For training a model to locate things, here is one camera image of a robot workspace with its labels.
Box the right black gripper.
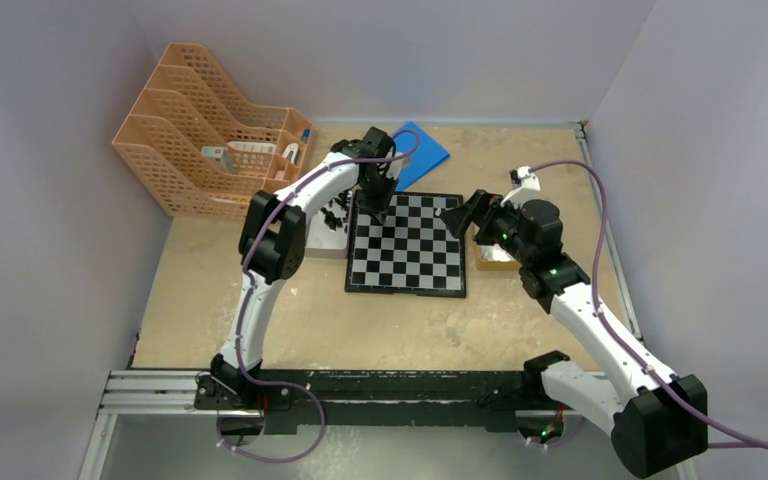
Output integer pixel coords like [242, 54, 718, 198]
[440, 190, 534, 265]

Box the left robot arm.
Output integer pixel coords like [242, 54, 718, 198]
[210, 127, 404, 409]

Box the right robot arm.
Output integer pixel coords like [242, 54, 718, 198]
[439, 190, 708, 478]

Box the silver tin with black pieces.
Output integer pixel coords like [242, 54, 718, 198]
[305, 189, 353, 259]

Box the black and white chessboard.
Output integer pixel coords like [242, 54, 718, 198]
[344, 192, 467, 298]

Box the orange mesh file organizer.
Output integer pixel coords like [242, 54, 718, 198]
[112, 42, 315, 221]

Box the black mounting rail base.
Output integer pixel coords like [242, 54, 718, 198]
[194, 368, 576, 442]

